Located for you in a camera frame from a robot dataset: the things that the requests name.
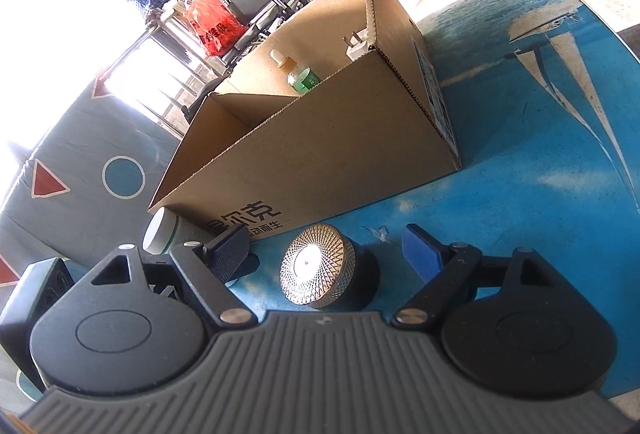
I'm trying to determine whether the white supplement bottle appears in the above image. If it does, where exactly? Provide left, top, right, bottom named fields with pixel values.
left=142, top=207, right=213, bottom=255

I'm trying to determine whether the blue patterned mattress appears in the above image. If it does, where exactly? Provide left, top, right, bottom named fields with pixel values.
left=1, top=87, right=178, bottom=274

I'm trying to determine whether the gold lid black jar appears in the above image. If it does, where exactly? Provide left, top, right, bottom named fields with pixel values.
left=280, top=223, right=381, bottom=312

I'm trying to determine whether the brown cardboard box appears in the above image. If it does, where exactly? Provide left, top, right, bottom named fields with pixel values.
left=151, top=0, right=461, bottom=240

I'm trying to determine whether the green dropper bottle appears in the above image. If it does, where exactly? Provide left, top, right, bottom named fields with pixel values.
left=269, top=50, right=321, bottom=95

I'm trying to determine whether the red plastic bag hanging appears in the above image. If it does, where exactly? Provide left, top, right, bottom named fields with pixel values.
left=183, top=0, right=247, bottom=57

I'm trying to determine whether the white power adapter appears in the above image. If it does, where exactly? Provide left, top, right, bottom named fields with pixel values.
left=343, top=28, right=369, bottom=62

